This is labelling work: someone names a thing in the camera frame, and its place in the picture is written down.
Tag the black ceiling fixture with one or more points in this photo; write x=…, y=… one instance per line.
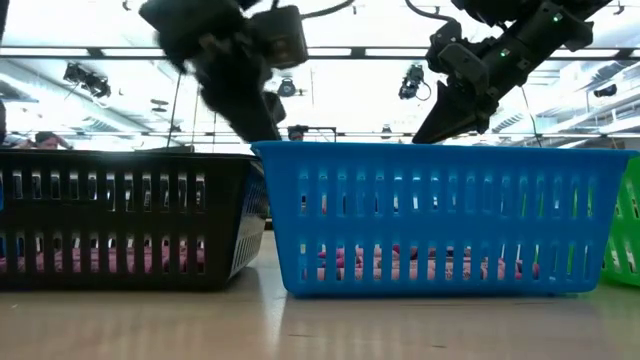
x=605, y=91

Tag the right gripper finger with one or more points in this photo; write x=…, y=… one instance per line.
x=450, y=122

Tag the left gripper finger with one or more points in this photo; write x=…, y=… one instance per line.
x=277, y=107
x=245, y=122

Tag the blue plastic basket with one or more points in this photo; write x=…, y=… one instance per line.
x=440, y=220

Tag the black track lights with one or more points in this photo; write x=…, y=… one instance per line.
x=90, y=82

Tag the black plastic basket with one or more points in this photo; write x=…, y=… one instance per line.
x=125, y=220

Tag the thin black rail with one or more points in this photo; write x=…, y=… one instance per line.
x=360, y=134

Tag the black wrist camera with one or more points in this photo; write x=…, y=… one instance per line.
x=465, y=67
x=280, y=37

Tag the green plastic basket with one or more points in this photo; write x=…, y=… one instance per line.
x=625, y=225

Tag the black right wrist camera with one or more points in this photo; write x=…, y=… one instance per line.
x=465, y=67

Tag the black ceiling spotlight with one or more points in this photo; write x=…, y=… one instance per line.
x=286, y=88

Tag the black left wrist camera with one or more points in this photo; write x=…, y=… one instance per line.
x=280, y=37

